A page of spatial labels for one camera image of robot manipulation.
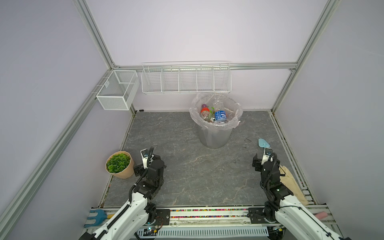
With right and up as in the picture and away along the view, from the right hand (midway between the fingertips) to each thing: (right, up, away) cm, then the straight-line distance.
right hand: (266, 157), depth 82 cm
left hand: (-67, -1, -1) cm, 67 cm away
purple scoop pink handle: (+23, -27, -8) cm, 37 cm away
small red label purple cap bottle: (-34, +26, +6) cm, 43 cm away
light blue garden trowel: (+5, +5, +17) cm, 19 cm away
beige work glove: (+14, -14, +3) cm, 20 cm away
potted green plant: (-81, -4, -1) cm, 81 cm away
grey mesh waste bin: (-29, +9, +9) cm, 32 cm away
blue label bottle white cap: (-26, +23, 0) cm, 34 cm away
